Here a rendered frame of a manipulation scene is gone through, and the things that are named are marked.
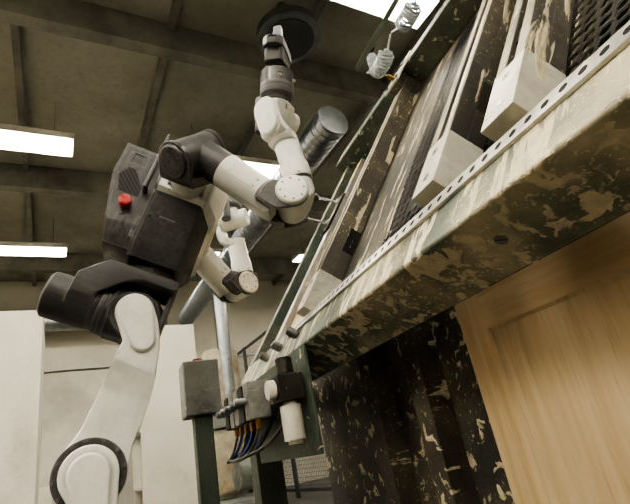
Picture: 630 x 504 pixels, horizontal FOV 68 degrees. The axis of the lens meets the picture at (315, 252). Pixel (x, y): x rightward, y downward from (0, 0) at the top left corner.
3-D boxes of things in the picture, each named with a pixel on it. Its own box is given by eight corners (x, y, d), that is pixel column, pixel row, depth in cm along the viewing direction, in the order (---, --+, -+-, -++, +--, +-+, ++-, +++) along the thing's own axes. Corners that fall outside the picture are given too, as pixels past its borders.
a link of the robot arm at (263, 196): (285, 220, 103) (208, 169, 108) (287, 244, 115) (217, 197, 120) (315, 184, 107) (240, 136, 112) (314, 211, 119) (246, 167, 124)
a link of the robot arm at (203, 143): (210, 163, 107) (166, 134, 110) (202, 195, 112) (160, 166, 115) (240, 151, 116) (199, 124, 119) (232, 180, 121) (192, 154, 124)
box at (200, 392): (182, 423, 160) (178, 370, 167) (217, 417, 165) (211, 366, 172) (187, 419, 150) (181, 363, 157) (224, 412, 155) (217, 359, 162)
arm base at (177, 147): (197, 161, 106) (160, 133, 108) (184, 204, 114) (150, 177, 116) (237, 146, 118) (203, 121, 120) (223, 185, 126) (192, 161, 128)
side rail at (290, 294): (274, 380, 178) (249, 367, 177) (362, 183, 237) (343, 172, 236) (278, 377, 173) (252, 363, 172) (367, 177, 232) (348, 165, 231)
